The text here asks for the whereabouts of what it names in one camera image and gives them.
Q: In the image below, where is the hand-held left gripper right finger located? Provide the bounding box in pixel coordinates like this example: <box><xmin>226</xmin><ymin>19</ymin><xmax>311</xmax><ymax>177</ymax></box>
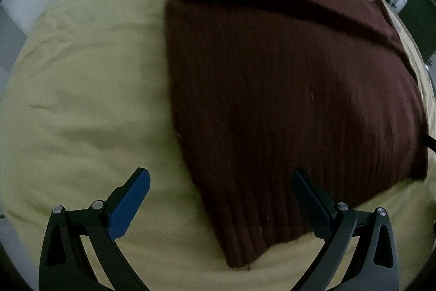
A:
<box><xmin>291</xmin><ymin>169</ymin><xmax>400</xmax><ymax>291</ymax></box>

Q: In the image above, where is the dark chair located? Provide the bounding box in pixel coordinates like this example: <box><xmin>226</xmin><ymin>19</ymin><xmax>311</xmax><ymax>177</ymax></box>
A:
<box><xmin>399</xmin><ymin>0</ymin><xmax>436</xmax><ymax>62</ymax></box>

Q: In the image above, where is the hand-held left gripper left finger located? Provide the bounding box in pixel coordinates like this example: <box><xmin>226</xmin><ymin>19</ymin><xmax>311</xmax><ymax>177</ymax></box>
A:
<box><xmin>39</xmin><ymin>167</ymin><xmax>151</xmax><ymax>291</ymax></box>

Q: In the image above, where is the brown knitted sweater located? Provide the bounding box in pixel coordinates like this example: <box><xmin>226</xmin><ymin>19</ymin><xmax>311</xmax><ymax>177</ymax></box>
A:
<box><xmin>164</xmin><ymin>0</ymin><xmax>430</xmax><ymax>270</ymax></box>

